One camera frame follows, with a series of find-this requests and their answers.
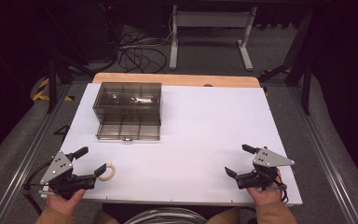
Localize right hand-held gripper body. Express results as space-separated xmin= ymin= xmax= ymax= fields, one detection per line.
xmin=235 ymin=147 xmax=296 ymax=191

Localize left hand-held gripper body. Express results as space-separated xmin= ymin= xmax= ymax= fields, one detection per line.
xmin=40 ymin=151 xmax=97 ymax=200

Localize wooden ring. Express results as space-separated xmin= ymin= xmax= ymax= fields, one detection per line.
xmin=97 ymin=161 xmax=117 ymax=182

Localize transparent brown drawer box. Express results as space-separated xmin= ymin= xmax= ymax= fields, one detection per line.
xmin=92 ymin=81 xmax=163 ymax=142

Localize person's left hand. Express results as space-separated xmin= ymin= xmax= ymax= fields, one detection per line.
xmin=46 ymin=189 xmax=87 ymax=216

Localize person's right hand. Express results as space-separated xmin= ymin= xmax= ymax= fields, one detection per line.
xmin=246 ymin=188 xmax=283 ymax=207

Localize person's right leg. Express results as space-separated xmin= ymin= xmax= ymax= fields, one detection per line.
xmin=204 ymin=206 xmax=242 ymax=224

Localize person's leg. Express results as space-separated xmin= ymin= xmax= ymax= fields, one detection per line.
xmin=204 ymin=206 xmax=242 ymax=224
xmin=92 ymin=209 xmax=120 ymax=224

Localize white board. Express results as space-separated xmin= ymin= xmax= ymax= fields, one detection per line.
xmin=41 ymin=82 xmax=303 ymax=207

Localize person's left leg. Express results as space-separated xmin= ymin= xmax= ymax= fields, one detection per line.
xmin=92 ymin=209 xmax=120 ymax=224

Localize yellow black hazard tape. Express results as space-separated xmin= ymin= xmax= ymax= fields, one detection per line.
xmin=32 ymin=77 xmax=76 ymax=103

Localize black metal stand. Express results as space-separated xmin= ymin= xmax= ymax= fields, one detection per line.
xmin=45 ymin=54 xmax=96 ymax=115
xmin=257 ymin=8 xmax=313 ymax=117

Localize striped stool seat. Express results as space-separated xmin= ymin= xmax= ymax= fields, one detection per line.
xmin=123 ymin=207 xmax=208 ymax=224

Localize aluminium rail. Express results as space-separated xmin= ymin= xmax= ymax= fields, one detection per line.
xmin=286 ymin=86 xmax=358 ymax=224
xmin=0 ymin=83 xmax=73 ymax=224

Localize left hand-held gripper cable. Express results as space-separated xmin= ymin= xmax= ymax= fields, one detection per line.
xmin=21 ymin=160 xmax=54 ymax=216

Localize hand-held gripper cable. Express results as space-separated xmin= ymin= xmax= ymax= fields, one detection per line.
xmin=278 ymin=175 xmax=291 ymax=203
xmin=21 ymin=160 xmax=54 ymax=216

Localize right hand-held gripper cable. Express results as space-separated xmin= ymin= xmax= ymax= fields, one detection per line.
xmin=278 ymin=175 xmax=291 ymax=203

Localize black cables on floor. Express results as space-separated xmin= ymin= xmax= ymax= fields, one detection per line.
xmin=116 ymin=24 xmax=172 ymax=75

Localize white metal table frame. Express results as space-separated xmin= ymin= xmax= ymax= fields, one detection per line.
xmin=169 ymin=4 xmax=258 ymax=72

